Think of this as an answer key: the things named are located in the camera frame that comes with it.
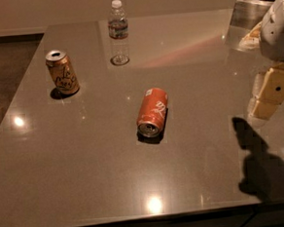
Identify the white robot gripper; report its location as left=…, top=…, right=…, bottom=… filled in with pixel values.
left=248, top=0, right=284, bottom=121

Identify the red coke can lying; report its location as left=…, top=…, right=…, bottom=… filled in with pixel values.
left=136, top=88, right=168, bottom=138

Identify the orange LaCroix can upright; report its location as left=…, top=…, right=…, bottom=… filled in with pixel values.
left=46, top=49, right=80, bottom=95

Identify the metallic dispenser base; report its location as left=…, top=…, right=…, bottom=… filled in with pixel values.
left=230, top=0, right=272, bottom=30

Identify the clear plastic water bottle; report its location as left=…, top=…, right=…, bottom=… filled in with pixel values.
left=107, top=0, right=129, bottom=66

